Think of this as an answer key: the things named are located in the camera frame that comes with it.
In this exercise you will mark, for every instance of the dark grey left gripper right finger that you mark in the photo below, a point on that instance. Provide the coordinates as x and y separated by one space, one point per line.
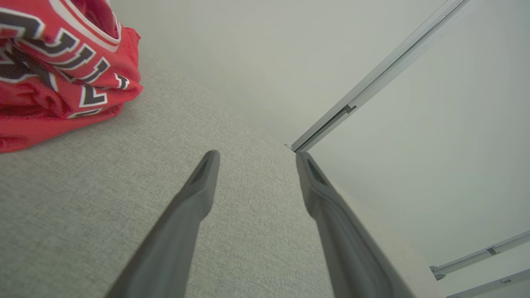
348 256

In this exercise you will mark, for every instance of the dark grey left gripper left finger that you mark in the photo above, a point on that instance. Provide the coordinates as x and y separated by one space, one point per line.
174 248

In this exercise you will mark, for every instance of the red shorts with white stripe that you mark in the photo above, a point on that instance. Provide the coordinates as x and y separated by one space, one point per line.
49 82

